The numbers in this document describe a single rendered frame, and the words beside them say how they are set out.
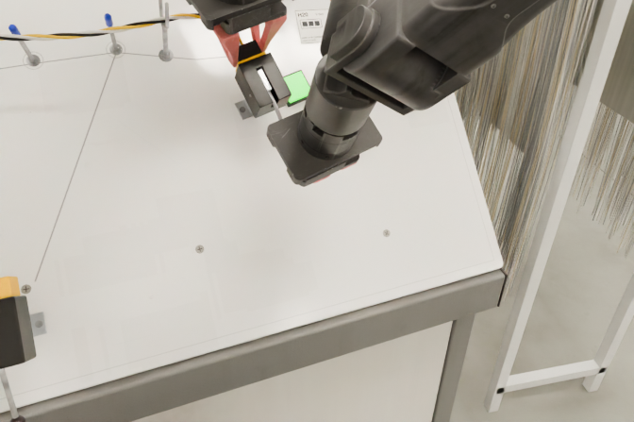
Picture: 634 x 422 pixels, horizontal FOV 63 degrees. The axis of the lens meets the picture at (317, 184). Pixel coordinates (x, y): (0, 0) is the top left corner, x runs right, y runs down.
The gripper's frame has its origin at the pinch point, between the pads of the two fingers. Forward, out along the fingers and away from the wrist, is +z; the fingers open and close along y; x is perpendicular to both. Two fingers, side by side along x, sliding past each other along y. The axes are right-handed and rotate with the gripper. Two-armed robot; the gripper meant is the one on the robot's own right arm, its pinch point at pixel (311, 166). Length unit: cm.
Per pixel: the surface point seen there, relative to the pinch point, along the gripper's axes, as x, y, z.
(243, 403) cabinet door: 20.2, 17.9, 24.7
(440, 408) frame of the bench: 40, -12, 42
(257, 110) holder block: -8.5, 2.7, -1.3
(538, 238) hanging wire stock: 24, -53, 47
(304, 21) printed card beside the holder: -20.4, -11.1, 4.2
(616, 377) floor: 75, -83, 96
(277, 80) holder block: -10.1, -0.6, -3.2
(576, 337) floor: 62, -86, 106
